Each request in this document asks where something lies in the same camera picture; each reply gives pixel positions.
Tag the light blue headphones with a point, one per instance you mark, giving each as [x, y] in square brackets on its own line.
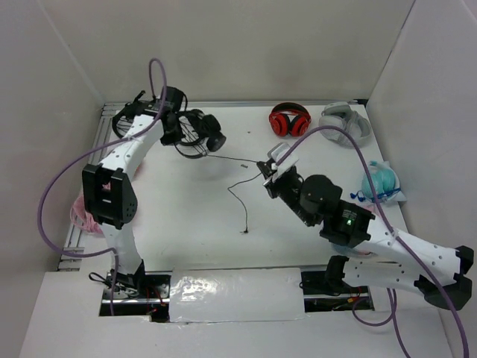
[352, 252]

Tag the teal headphones in bag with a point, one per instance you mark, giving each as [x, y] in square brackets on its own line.
[386, 184]

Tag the white grey headphones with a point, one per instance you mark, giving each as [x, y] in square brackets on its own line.
[341, 115]

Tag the black headphones with microphone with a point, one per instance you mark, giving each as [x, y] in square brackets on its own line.
[123, 120]

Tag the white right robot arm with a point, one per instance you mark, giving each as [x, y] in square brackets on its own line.
[409, 263]

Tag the pink headphones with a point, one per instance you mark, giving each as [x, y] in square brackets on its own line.
[81, 218]

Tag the white taped front panel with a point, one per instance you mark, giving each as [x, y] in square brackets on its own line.
[241, 295]

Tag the red over-ear headphones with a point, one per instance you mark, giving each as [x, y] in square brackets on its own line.
[289, 119]

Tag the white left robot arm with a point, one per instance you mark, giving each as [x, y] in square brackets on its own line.
[107, 189]

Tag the black wired headphones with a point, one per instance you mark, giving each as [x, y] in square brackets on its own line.
[207, 126]

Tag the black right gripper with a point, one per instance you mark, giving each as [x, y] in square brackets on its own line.
[270, 186]

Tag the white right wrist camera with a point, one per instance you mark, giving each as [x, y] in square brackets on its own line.
[281, 161]

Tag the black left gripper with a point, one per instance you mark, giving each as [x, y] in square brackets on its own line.
[174, 139]

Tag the black thin-band headphones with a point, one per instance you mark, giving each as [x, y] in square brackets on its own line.
[191, 146]

